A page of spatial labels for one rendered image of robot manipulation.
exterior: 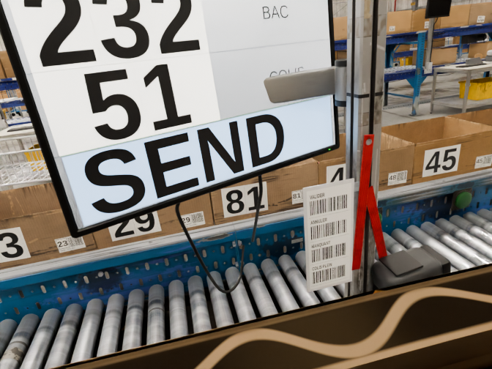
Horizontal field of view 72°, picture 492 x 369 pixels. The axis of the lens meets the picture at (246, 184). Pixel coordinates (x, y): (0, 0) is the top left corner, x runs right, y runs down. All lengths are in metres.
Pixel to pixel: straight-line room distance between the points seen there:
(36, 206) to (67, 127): 1.09
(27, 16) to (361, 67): 0.40
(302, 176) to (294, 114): 0.63
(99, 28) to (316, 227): 0.40
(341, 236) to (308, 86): 0.25
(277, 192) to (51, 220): 0.73
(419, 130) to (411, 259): 1.20
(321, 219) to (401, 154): 0.87
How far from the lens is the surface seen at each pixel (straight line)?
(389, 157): 1.36
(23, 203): 1.53
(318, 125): 0.63
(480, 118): 2.02
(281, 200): 1.21
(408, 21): 7.00
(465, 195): 1.55
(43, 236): 1.23
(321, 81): 0.60
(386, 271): 0.62
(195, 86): 0.49
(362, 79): 0.52
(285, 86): 0.57
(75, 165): 0.45
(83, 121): 0.45
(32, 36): 0.45
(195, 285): 1.16
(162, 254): 1.15
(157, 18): 0.48
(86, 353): 1.08
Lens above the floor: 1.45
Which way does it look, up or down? 22 degrees down
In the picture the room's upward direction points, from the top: 6 degrees counter-clockwise
